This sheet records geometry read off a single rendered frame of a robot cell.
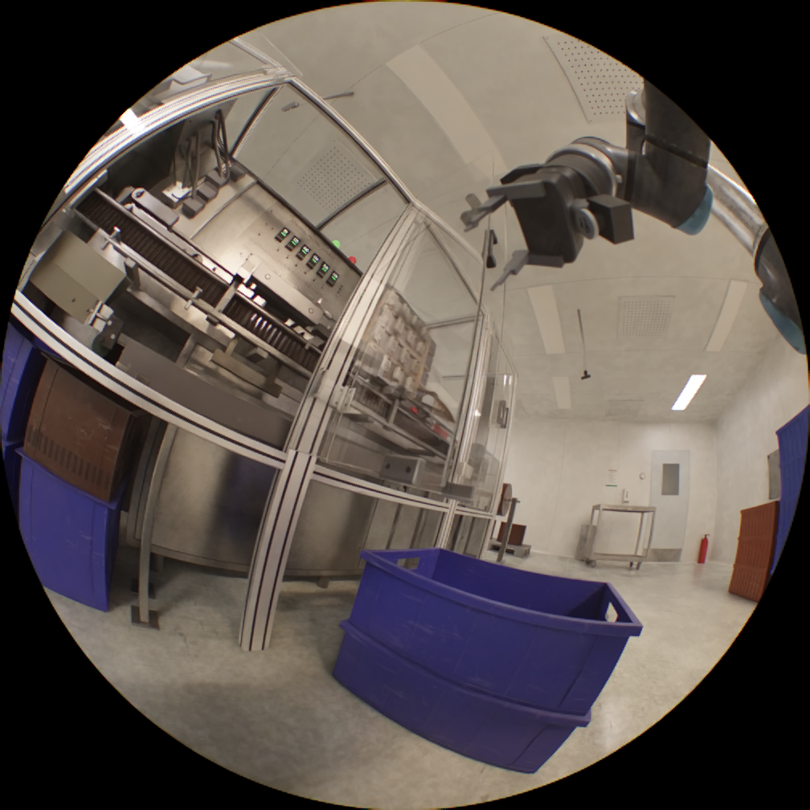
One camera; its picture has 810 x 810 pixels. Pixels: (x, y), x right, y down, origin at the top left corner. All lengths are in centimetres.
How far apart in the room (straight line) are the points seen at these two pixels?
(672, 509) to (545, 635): 529
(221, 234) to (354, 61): 157
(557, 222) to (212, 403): 65
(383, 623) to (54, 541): 79
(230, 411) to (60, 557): 62
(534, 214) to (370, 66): 211
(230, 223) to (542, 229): 131
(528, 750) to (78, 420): 109
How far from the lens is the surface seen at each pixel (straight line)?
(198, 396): 63
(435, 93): 213
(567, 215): 22
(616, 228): 22
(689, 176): 41
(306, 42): 252
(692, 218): 42
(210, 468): 91
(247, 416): 65
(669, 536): 571
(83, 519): 73
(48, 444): 72
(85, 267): 76
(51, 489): 75
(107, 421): 65
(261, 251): 137
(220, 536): 99
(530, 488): 541
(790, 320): 57
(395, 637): 63
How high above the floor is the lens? 59
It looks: 19 degrees up
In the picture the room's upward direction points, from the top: 16 degrees clockwise
